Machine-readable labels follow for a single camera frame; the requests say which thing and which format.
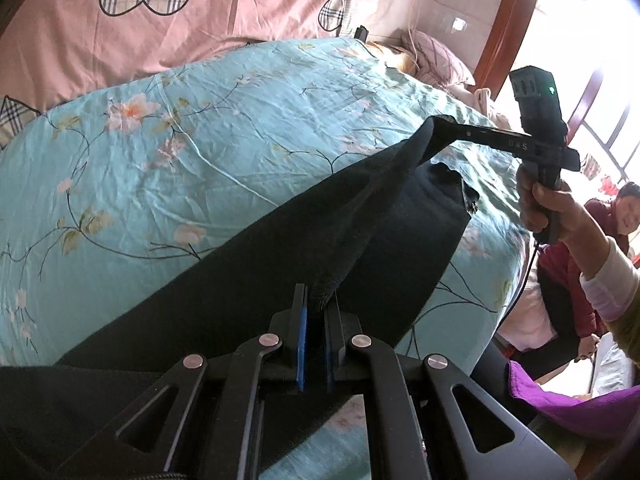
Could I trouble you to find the pink quilt with plaid hearts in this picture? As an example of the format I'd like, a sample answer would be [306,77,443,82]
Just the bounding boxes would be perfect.
[1,0,349,143]

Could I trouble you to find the teal floral bed sheet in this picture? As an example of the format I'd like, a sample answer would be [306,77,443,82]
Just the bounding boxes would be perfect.
[1,39,529,479]

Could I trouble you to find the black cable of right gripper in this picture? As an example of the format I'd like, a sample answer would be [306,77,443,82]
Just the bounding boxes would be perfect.
[497,209,564,340]

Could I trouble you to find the pink checked pillow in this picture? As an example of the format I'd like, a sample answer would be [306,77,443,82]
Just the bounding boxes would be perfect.
[401,29,475,88]

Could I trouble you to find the person's right hand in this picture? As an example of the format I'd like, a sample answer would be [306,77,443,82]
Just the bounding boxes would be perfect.
[516,165,608,249]

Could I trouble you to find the red-brown wooden window frame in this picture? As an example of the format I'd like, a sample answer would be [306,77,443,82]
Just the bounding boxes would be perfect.
[472,0,640,187]

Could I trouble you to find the seated person in red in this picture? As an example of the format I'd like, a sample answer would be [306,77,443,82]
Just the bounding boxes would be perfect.
[499,181,640,380]

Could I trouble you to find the purple cloth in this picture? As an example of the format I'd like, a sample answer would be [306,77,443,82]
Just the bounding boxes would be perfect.
[508,361,639,440]

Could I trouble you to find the black fleece pants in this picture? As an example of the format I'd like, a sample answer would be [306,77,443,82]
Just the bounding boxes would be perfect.
[1,119,476,479]

